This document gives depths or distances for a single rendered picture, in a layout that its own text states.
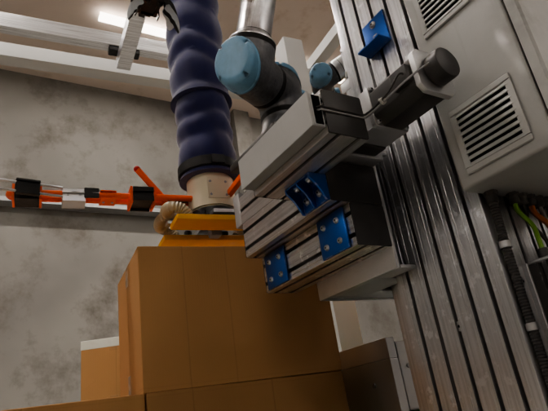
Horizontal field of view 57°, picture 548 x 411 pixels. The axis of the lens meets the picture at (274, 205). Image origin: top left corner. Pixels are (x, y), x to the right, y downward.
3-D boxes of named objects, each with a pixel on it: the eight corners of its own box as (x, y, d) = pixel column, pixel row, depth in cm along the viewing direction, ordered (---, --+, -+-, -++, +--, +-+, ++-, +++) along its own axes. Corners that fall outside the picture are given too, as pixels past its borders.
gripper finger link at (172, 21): (180, 40, 155) (161, 16, 155) (187, 27, 151) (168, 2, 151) (173, 42, 153) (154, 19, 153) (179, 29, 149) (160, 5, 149)
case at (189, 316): (288, 384, 188) (272, 279, 203) (342, 369, 154) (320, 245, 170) (120, 405, 162) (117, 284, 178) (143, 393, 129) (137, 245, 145)
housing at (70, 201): (84, 209, 167) (84, 196, 169) (86, 201, 161) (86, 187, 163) (61, 209, 164) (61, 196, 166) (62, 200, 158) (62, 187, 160)
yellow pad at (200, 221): (264, 231, 181) (262, 218, 183) (275, 220, 173) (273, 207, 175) (170, 230, 167) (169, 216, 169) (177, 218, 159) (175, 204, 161)
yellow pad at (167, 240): (245, 249, 197) (244, 236, 199) (255, 240, 189) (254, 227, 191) (158, 249, 183) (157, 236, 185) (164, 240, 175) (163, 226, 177)
